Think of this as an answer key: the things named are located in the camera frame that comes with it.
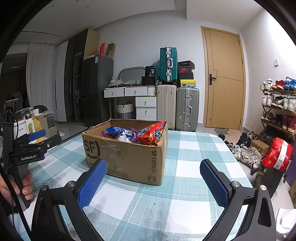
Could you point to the blue plastic bag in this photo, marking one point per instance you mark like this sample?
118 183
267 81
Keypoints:
156 68

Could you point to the tied plastic bag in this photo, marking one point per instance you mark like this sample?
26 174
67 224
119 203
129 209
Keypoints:
115 82

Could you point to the grey refrigerator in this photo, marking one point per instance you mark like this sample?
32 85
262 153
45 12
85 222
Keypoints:
97 92

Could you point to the white plastic sheet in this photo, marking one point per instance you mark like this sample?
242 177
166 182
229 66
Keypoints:
286 220

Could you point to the silver suitcase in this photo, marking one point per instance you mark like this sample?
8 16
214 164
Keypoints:
187 109

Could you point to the teal suitcase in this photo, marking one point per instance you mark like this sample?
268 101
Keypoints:
168 64

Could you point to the red triangular chip bag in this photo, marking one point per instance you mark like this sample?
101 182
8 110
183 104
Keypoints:
152 134

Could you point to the white curtain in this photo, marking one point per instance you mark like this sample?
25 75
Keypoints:
41 76

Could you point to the brown cardboard box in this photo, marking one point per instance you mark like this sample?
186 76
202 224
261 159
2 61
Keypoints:
129 157

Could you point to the wooden shoe rack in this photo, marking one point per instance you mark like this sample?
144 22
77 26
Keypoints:
272 126

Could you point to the white dresser with drawers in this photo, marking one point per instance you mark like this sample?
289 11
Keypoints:
145 104

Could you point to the silver snack bag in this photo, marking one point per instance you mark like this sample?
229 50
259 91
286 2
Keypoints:
121 137

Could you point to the person's left hand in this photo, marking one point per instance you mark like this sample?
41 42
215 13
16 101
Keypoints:
7 192

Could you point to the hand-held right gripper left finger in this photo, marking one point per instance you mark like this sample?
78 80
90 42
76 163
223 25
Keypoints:
92 183

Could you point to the red shopping bag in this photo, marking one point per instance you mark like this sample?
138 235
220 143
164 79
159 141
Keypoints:
278 153

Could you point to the yellow black shoe box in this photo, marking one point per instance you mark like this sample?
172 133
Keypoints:
187 83

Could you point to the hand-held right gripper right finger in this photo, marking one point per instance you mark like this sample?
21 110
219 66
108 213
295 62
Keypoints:
214 183

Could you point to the blue snack packet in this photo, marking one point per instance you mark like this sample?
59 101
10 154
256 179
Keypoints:
114 130

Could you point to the small cardboard carton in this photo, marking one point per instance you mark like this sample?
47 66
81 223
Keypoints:
260 147

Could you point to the red flat box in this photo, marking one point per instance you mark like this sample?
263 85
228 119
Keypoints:
102 49

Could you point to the black shoe box red stripe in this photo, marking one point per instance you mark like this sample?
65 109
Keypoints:
186 64

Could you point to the plain black shoe box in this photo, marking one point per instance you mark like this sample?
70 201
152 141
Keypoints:
185 76

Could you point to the pile of loose shoes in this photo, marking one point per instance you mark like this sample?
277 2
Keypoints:
247 150

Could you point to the beige suitcase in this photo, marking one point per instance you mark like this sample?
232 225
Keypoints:
166 106

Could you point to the grey door mat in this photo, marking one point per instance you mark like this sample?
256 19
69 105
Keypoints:
220 131

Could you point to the arched mirror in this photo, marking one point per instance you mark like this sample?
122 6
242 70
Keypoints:
130 75

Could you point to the brown paper bag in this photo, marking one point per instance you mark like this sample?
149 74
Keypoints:
293 192

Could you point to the wooden door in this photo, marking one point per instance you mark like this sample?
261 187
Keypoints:
224 81

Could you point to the dark tall wardrobe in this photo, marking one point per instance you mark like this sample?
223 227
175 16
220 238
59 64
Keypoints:
74 81

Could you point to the purple gift bag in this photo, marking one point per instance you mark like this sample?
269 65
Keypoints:
291 176

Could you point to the woven laundry basket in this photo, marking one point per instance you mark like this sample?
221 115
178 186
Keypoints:
124 112

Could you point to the rows of racked sneakers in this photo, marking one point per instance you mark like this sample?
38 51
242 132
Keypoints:
289 103

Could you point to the brown flat box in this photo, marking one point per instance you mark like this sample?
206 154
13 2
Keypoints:
111 50

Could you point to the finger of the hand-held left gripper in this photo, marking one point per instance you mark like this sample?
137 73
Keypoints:
37 136
49 143

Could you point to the yellow bag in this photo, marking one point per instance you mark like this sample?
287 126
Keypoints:
37 124

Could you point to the purple snack bag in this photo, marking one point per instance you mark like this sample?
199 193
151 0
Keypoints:
133 136

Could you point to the black shopping bag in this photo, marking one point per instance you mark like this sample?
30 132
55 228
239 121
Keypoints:
269 180

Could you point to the black storage bag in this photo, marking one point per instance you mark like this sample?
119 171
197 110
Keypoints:
149 80

